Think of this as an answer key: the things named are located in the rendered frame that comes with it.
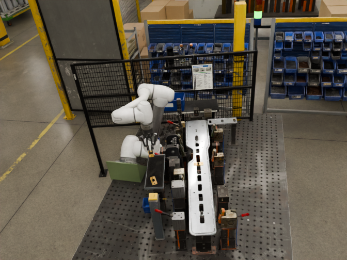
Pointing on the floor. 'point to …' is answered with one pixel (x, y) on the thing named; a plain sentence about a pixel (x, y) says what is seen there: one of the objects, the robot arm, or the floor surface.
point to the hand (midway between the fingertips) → (150, 149)
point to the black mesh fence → (171, 86)
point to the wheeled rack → (13, 12)
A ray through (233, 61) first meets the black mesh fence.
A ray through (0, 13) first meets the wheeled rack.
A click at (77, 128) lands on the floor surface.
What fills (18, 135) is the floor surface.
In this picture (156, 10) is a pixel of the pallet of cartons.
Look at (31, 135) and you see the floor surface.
